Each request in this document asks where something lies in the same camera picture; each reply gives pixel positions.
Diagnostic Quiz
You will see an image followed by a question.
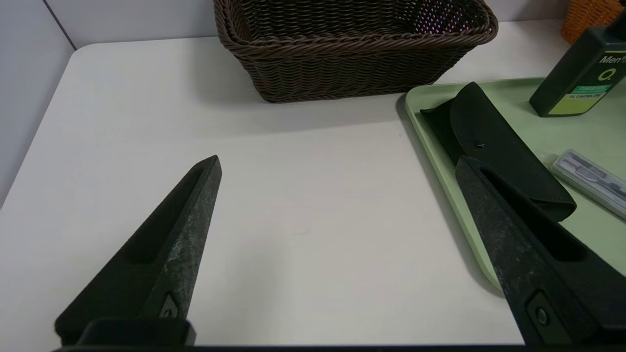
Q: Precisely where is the black fabric pouch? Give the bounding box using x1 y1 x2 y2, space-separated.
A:
420 82 578 223

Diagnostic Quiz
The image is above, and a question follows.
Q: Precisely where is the light green plastic tray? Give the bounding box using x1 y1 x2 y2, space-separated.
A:
404 77 626 297

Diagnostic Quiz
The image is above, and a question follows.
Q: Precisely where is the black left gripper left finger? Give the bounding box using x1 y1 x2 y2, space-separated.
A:
55 155 222 343

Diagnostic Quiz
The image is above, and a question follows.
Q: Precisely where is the dark brown wicker basket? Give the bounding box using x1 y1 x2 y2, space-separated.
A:
213 0 498 103

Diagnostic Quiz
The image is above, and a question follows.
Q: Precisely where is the clear grey cutlery case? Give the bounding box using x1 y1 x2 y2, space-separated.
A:
549 149 626 220

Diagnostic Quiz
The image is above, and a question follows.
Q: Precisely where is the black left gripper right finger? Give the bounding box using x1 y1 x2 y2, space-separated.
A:
455 155 626 345

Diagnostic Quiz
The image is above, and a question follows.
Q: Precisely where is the black pump bottle green label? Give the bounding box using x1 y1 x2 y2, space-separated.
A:
529 10 626 118

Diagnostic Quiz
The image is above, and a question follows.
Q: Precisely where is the orange wicker basket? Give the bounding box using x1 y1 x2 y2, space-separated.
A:
561 0 626 44

